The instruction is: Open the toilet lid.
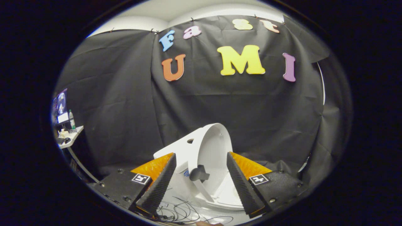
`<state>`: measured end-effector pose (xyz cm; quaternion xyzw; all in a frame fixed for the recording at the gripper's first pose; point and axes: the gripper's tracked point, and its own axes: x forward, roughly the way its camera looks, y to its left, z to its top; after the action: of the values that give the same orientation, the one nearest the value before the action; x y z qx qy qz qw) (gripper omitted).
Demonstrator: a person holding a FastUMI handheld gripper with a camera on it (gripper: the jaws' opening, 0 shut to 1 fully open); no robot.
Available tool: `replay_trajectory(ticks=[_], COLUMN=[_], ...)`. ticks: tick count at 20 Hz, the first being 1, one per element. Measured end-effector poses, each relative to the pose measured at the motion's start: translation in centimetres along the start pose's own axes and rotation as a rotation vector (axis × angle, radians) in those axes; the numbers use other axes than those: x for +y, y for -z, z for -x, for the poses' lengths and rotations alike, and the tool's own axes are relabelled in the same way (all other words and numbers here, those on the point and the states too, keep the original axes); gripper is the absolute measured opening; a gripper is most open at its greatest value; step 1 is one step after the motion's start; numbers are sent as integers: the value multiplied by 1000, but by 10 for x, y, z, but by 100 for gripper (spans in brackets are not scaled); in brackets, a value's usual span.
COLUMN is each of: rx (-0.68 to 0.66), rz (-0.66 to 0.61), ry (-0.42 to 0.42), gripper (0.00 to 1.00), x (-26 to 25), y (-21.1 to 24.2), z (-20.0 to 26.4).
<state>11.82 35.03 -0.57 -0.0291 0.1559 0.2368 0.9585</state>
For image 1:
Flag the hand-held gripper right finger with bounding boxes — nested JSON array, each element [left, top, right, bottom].
[[226, 151, 309, 219]]

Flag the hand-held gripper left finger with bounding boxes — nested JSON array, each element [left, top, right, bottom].
[[89, 153, 177, 215]]

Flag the white toilet bowl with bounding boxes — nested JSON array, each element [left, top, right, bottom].
[[171, 168, 252, 211]]

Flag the black backdrop cloth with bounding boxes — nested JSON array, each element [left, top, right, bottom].
[[53, 14, 353, 189]]

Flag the white side table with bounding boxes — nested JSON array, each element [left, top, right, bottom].
[[58, 126, 101, 184]]

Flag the computer monitor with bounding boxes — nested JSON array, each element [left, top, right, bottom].
[[52, 89, 68, 117]]

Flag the thin black cables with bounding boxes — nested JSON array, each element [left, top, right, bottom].
[[156, 188, 233, 225]]

